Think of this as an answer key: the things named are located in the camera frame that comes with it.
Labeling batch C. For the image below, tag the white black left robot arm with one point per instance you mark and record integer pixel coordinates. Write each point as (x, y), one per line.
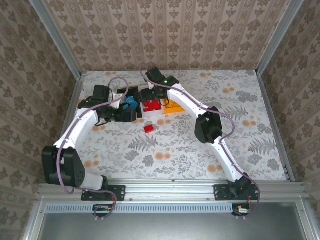
(75, 127)

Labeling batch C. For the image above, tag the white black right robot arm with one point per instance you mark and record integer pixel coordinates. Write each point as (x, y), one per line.
(185, 100)

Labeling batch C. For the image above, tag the yellow lego brick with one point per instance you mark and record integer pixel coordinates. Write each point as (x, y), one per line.
(172, 105)

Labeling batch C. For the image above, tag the white plastic bin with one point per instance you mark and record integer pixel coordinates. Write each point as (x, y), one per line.
(152, 113)

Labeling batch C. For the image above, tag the black plastic bin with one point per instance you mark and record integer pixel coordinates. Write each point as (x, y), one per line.
(130, 90)

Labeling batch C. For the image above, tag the yellow plastic bin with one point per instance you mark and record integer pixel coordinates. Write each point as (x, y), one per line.
(175, 111)

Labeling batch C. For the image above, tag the floral table cover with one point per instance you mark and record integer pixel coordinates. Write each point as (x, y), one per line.
(175, 160)

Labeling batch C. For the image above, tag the grey metal panel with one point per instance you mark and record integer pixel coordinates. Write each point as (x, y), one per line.
(175, 227)

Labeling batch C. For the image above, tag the aluminium table side rail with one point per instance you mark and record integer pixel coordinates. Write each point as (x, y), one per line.
(276, 125)
(75, 95)

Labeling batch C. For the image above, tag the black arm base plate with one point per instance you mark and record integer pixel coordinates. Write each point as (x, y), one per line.
(221, 192)
(117, 192)

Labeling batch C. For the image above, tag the aluminium mounting rail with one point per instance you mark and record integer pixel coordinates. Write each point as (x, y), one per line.
(170, 192)

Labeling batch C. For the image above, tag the aluminium frame post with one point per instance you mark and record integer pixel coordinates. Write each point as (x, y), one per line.
(58, 37)
(278, 37)

